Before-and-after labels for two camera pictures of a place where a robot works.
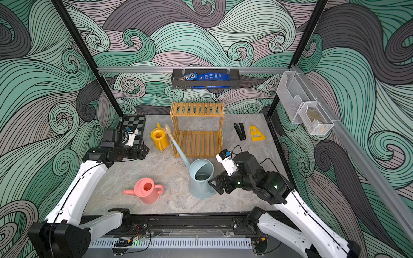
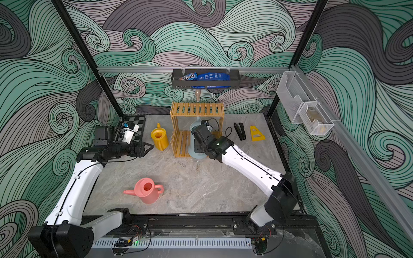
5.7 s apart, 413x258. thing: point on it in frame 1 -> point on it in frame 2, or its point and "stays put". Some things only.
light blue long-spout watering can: (201, 171) -> (191, 147)
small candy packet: (192, 76) stays put
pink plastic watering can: (146, 189) stays put
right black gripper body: (237, 179) -> (203, 148)
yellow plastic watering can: (159, 138) stays put
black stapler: (240, 130) stays put
